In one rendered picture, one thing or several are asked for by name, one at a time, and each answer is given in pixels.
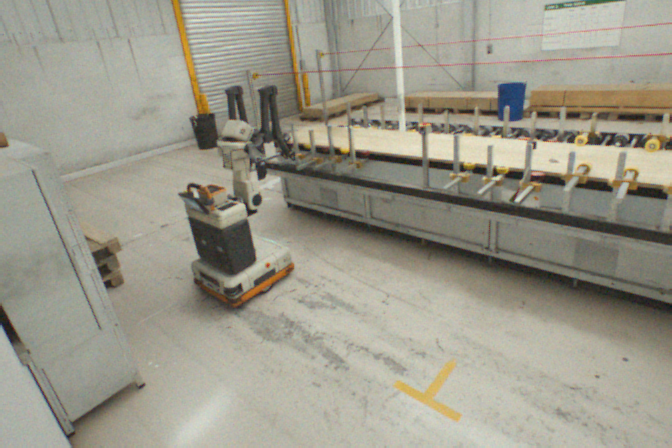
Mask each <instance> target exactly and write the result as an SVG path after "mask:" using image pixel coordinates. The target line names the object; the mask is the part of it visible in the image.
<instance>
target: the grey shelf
mask: <svg viewBox="0 0 672 448"><path fill-rule="evenodd" d="M7 141H8V144H9V146H6V147H1V148H0V156H5V157H6V156H12V157H14V158H16V159H18V160H20V161H22V162H24V163H27V164H29V165H31V166H33V167H35V168H37V169H38V171H39V174H40V176H41V178H42V181H43V183H44V185H45V188H46V190H47V192H48V195H49V197H50V199H51V202H52V204H53V208H54V210H55V212H56V215H57V217H58V219H59V222H61V224H62V226H63V229H64V231H65V233H66V236H67V238H68V240H69V243H70V245H71V248H72V249H73V250H74V252H75V255H76V256H75V258H76V260H77V263H78V265H79V267H80V270H81V272H82V274H83V277H84V279H85V281H86V284H87V286H88V289H89V291H90V293H91V296H92V298H93V301H94V304H95V306H96V308H97V311H98V313H99V315H100V318H101V320H102V322H103V325H104V327H105V330H103V331H101V330H100V333H99V334H97V335H95V336H93V337H92V338H90V339H88V340H86V341H84V342H83V343H81V344H79V345H77V346H75V347H74V348H72V349H70V350H68V351H66V352H65V353H63V354H61V355H59V356H57V357H55V359H54V360H52V361H50V362H48V363H46V364H44V365H42V366H40V367H38V368H35V367H34V365H33V364H32V363H30V364H28V365H29V367H30V369H31V370H32V372H33V374H34V376H35V378H36V379H37V381H38V383H39V385H40V387H41V389H42V390H43V392H44V394H46V396H47V398H48V400H49V402H50V403H51V405H52V407H53V410H54V412H55V414H56V415H57V417H58V419H59V421H60V423H61V425H62V426H63V428H64V430H65V434H66V436H67V438H70V437H71V436H73V435H74V434H76V433H75V431H74V429H73V427H72V425H71V424H70V422H69V419H70V421H71V423H72V422H73V421H75V420H76V419H78V418H79V417H81V416H82V415H84V414H85V413H87V412H88V411H90V410H91V409H93V408H94V407H96V405H97V404H100V403H101V402H103V401H104V400H106V399H107V398H109V397H110V396H112V395H113V394H115V393H116V392H118V391H119V390H121V389H122V388H124V387H125V386H127V385H128V384H130V383H131V382H133V381H134V378H135V380H136V385H137V387H138V388H139V389H140V388H142V387H143V386H145V383H144V381H143V380H142V377H141V375H140V372H139V369H138V368H137V365H136V363H135V360H134V358H133V355H132V353H131V350H130V348H129V345H128V342H127V339H126V337H125V334H124V332H123V329H122V327H121V325H119V321H118V320H117V317H116V315H115V312H114V310H113V307H112V305H111V302H110V300H109V296H108V294H107V291H106V289H105V286H104V284H103V282H102V279H101V277H100V274H99V272H98V269H97V266H96V264H95V262H94V259H93V257H92V254H91V251H90V248H89V246H88V243H87V241H86V239H85V236H84V234H83V231H82V229H81V226H80V224H79V221H78V219H77V216H76V214H75V211H74V208H73V205H72V203H71V201H70V198H69V196H68V193H67V191H66V188H65V186H64V183H63V181H62V178H61V176H60V173H59V171H57V168H56V166H55V163H54V161H53V159H52V155H51V152H50V151H47V150H44V149H41V148H38V147H35V146H33V145H30V144H27V143H24V142H21V141H18V140H15V139H7ZM47 159H48V160H47ZM43 160H44V161H45V164H46V166H47V169H48V171H49V173H50V176H51V178H52V181H53V183H54V185H55V188H56V190H57V193H58V195H59V197H61V199H59V198H58V196H57V193H56V191H55V188H54V186H53V184H52V181H51V179H50V176H49V174H48V172H47V169H46V167H45V164H44V162H43ZM49 162H50V163H49ZM50 166H52V167H50ZM52 170H53V171H52ZM54 173H55V175H54ZM55 177H56V178H55ZM56 181H58V182H56ZM58 185H60V186H58ZM59 188H62V189H59ZM62 192H63V193H62ZM64 195H65V196H64ZM65 199H66V200H65ZM71 214H72V215H71ZM66 215H68V218H69V220H70V223H71V225H72V227H73V230H74V232H75V235H76V237H77V240H78V242H79V244H80V247H81V249H82V252H83V255H84V257H83V255H82V252H81V250H80V247H79V245H78V242H77V240H76V237H75V235H74V233H73V230H72V228H71V225H70V223H69V221H68V218H67V216H66ZM72 217H73V218H72ZM73 221H74V222H73ZM75 224H76V225H75ZM76 227H77V228H76ZM78 231H79V232H78ZM79 234H80V235H79ZM80 237H81V238H80ZM82 240H83V241H82ZM83 244H84V245H83ZM84 247H85V248H84ZM85 250H87V251H85ZM87 254H88V255H87ZM88 257H89V258H88ZM94 273H95V274H94ZM90 274H92V277H93V279H94V282H95V284H96V286H97V289H98V291H99V294H100V296H101V298H102V302H103V304H104V307H105V309H106V310H105V309H104V307H103V304H102V302H101V300H100V296H99V294H98V291H97V289H96V287H95V284H94V282H93V279H92V277H91V275H90ZM97 278H98V279H97ZM98 281H99V282H98ZM102 290H103V291H102ZM103 293H104V294H103ZM104 296H105V297H104ZM105 300H106V301H105ZM106 303H107V304H106ZM108 308H110V309H108ZM110 311H111V312H110ZM116 327H117V328H116ZM113 328H114V331H115V333H116V334H117V336H118V338H119V340H120V343H121V346H122V349H123V351H124V354H125V355H124V354H123V351H122V349H121V346H120V343H119V341H118V338H117V336H115V333H114V331H113ZM117 330H119V331H117ZM120 335H121V336H120ZM123 340H124V341H123ZM124 342H125V343H124ZM125 346H126V347H125ZM127 351H128V352H127ZM128 353H129V354H128ZM129 356H130V357H129ZM130 358H131V359H130ZM131 361H132V362H131ZM132 363H133V364H132ZM137 375H138V376H137ZM133 377H134V378H133ZM138 380H139V381H138ZM97 406H98V405H97ZM65 423H66V424H65ZM67 425H68V426H67Z"/></svg>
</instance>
